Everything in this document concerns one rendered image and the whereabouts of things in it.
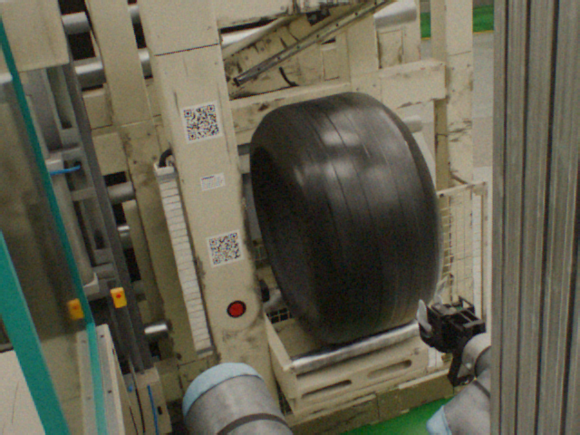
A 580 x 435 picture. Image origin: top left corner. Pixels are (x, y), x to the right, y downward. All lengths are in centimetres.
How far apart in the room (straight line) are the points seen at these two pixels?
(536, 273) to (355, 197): 94
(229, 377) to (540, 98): 62
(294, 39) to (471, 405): 108
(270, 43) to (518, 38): 140
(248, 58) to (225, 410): 111
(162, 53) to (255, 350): 73
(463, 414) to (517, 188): 68
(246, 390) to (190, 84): 67
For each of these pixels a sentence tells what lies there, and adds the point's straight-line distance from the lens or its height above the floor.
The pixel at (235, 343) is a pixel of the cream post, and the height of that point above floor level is 97.
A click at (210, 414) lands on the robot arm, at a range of 87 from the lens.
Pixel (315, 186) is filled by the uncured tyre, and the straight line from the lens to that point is 135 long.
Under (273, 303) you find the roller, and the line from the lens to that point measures 183.
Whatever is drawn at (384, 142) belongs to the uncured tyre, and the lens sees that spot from 141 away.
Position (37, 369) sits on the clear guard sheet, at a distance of 60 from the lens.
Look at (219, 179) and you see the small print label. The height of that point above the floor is 138.
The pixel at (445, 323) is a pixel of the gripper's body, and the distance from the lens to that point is 123.
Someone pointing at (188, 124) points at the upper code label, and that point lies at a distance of 136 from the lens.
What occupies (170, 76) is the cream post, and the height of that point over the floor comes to 161.
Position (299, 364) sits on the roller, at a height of 91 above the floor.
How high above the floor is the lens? 190
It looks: 26 degrees down
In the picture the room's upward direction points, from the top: 8 degrees counter-clockwise
